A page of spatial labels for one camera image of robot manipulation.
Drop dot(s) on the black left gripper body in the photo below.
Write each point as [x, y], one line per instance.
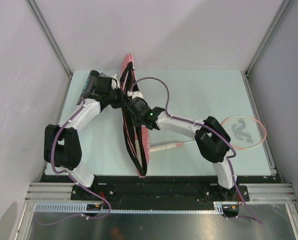
[116, 99]

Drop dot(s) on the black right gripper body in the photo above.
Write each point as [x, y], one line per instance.
[136, 119]

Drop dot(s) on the pink racket bag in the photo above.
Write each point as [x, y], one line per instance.
[136, 137]

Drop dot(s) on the black shuttlecock tube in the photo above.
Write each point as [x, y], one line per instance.
[88, 85]

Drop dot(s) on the pink badminton racket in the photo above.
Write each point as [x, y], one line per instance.
[138, 152]
[236, 132]

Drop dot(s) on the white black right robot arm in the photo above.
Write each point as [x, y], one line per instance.
[219, 158]

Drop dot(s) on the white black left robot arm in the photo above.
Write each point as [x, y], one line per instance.
[62, 145]

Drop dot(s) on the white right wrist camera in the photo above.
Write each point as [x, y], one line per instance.
[134, 94]

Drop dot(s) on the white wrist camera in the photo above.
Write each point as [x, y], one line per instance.
[134, 94]
[115, 84]

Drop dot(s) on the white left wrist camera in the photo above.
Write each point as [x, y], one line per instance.
[115, 84]

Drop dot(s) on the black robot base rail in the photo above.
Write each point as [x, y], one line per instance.
[159, 193]

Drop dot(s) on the left aluminium frame post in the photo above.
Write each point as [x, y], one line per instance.
[41, 21]

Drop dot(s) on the aluminium frame post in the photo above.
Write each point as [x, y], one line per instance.
[41, 21]
[273, 27]

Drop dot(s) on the right aluminium frame post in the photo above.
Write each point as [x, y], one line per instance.
[273, 27]

